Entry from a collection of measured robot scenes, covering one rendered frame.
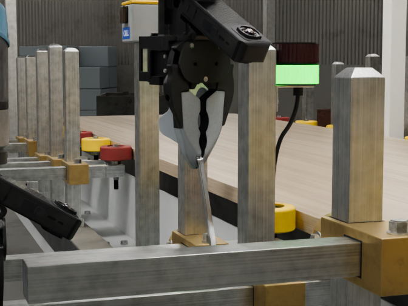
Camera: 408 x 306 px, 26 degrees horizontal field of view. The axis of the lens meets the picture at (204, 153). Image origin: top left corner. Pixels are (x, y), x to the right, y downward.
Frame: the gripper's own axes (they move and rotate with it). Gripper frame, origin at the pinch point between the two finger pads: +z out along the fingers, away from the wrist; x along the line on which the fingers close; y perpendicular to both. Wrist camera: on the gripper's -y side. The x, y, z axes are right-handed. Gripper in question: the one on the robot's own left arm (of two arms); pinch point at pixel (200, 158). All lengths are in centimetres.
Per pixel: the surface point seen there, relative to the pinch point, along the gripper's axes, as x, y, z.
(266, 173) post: -8.3, -2.1, 2.2
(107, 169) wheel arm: -57, 109, 18
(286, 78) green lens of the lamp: -10.3, -3.2, -9.1
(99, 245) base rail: -44, 91, 33
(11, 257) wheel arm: 9.7, 28.1, 15.5
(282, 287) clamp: -4.7, -8.8, 13.9
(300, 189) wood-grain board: -44, 28, 11
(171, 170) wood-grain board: -51, 74, 14
